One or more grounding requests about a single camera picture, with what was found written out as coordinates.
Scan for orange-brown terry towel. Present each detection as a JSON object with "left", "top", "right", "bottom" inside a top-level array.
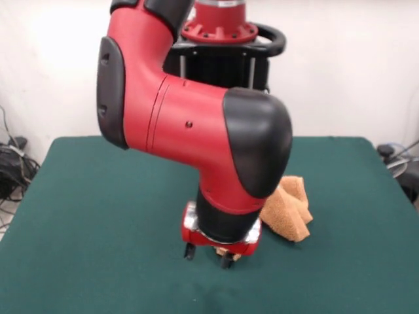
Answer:
[{"left": 214, "top": 175, "right": 314, "bottom": 263}]

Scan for dark green table cloth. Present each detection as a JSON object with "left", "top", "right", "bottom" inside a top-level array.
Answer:
[{"left": 0, "top": 136, "right": 419, "bottom": 314}]

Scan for black robot pedestal with handle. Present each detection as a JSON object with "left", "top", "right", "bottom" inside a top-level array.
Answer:
[{"left": 162, "top": 22, "right": 287, "bottom": 96}]

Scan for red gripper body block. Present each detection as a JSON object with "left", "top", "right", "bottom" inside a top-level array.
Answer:
[{"left": 180, "top": 224, "right": 263, "bottom": 257}]

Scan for blue grey cables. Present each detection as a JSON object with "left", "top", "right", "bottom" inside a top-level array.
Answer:
[{"left": 382, "top": 139, "right": 419, "bottom": 162}]

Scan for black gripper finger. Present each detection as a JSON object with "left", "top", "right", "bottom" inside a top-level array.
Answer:
[
  {"left": 220, "top": 251, "right": 234, "bottom": 270},
  {"left": 183, "top": 243, "right": 197, "bottom": 262}
]

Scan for black cable tangle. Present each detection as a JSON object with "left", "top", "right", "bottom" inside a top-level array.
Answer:
[{"left": 0, "top": 104, "right": 41, "bottom": 230}]

